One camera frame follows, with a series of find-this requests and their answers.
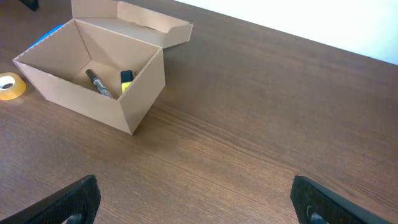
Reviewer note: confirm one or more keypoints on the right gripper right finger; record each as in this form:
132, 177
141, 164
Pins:
314, 203

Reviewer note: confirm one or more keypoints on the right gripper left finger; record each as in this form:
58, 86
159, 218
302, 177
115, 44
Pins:
76, 203

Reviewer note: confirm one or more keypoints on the black whiteboard marker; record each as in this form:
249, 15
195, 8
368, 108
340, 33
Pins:
98, 83

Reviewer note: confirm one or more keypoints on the yellow clear tape roll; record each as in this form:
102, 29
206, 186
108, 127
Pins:
12, 86

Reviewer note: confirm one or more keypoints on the yellow highlighter pen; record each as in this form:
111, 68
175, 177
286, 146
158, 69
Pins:
127, 77

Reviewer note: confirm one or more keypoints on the brown cardboard box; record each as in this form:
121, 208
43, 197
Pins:
107, 37

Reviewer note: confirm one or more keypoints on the blue plastic case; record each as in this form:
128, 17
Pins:
47, 34

